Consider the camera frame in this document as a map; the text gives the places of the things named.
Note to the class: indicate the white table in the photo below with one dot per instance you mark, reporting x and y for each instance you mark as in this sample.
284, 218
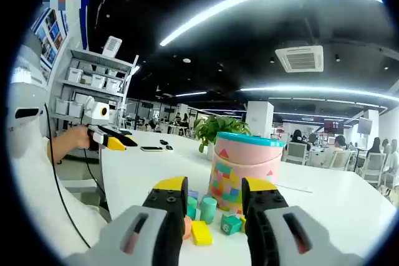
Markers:
140, 178

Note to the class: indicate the small yellow toy block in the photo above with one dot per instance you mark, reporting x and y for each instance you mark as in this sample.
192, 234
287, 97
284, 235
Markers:
243, 224

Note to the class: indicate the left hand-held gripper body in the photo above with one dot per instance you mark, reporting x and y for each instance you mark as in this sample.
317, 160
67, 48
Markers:
96, 113

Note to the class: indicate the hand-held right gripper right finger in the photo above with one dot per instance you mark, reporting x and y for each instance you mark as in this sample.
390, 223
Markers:
271, 222

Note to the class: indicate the black flat case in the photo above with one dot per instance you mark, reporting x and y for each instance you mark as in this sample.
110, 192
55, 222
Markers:
125, 131

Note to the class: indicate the purple toy block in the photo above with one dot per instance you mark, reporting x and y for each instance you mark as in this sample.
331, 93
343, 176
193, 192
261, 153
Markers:
194, 193

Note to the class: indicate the salmon toy cylinder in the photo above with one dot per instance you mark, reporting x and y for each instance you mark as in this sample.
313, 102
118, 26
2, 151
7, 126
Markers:
187, 228

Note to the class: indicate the row of white storage bins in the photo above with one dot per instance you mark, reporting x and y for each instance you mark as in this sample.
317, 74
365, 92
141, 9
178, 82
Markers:
98, 81

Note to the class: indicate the dark hanging sign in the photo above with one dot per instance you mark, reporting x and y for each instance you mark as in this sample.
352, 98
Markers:
333, 127

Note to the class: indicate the green printed toy cube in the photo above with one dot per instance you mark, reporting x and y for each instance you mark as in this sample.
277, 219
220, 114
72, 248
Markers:
230, 225

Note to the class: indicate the pink toy storage bucket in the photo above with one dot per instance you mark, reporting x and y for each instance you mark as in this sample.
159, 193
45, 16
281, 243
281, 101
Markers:
246, 160

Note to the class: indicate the ceiling air conditioner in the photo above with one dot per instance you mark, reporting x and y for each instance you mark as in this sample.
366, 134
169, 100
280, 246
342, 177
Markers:
300, 59

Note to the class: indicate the person in white shirt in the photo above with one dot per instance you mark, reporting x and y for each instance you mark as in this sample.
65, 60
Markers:
40, 200

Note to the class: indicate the grey display screen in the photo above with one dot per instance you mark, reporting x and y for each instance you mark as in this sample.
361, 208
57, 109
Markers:
364, 126

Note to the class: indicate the thin curved ceiling light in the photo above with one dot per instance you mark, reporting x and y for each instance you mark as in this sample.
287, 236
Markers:
311, 89

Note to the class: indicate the row of white office chairs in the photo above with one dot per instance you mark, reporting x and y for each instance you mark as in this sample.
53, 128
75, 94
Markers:
374, 166

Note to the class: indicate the potted green plant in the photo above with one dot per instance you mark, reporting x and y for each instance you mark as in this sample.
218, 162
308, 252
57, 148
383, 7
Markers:
218, 129

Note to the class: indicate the white chest-worn device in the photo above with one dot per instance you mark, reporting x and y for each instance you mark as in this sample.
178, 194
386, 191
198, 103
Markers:
28, 97

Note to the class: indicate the small black device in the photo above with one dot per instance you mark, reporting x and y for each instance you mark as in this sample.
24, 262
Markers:
164, 141
169, 147

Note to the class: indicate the white slatted device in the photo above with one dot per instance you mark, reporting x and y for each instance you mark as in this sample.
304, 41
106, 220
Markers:
112, 47

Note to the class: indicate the white-cased smartphone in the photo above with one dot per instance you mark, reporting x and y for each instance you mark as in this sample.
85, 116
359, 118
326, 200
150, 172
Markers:
151, 149

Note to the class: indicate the wall poster board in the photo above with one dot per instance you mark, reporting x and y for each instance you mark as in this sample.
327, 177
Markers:
51, 38

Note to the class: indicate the person's left hand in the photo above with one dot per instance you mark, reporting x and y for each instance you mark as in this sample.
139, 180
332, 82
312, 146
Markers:
78, 138

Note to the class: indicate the grey metal shelf rack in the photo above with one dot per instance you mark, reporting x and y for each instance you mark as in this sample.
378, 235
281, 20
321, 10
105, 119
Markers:
93, 87

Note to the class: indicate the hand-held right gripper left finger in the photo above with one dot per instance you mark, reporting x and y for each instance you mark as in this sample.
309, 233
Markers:
156, 222

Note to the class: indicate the mint toy cylinder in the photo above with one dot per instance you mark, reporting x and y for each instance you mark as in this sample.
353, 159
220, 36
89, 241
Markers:
208, 211

